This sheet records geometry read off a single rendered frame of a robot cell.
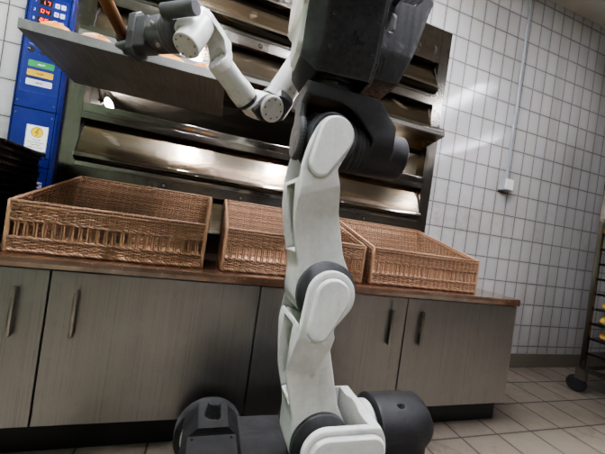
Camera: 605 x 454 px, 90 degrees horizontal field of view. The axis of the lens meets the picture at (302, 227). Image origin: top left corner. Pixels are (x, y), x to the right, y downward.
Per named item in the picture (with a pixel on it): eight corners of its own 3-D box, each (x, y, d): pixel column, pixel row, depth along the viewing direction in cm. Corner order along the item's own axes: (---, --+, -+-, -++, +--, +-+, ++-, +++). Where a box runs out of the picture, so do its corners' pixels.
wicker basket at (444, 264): (325, 265, 167) (332, 215, 167) (411, 274, 183) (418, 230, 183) (367, 284, 121) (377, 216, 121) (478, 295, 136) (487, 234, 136)
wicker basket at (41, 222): (69, 238, 130) (78, 175, 130) (205, 252, 148) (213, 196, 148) (-6, 251, 84) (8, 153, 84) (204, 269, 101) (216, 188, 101)
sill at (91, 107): (86, 114, 137) (88, 105, 137) (415, 185, 191) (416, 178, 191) (82, 110, 132) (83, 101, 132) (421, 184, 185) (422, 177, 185)
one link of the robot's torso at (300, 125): (380, 184, 85) (388, 122, 85) (409, 178, 73) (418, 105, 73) (284, 166, 77) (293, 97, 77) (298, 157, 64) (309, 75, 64)
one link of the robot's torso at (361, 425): (346, 423, 88) (352, 379, 88) (383, 482, 69) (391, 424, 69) (278, 428, 82) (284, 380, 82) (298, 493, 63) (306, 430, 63)
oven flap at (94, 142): (75, 160, 131) (87, 121, 137) (416, 219, 185) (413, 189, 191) (71, 154, 127) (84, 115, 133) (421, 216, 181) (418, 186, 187)
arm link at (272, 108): (263, 125, 104) (300, 70, 103) (282, 135, 95) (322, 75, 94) (238, 104, 96) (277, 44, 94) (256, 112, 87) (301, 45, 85)
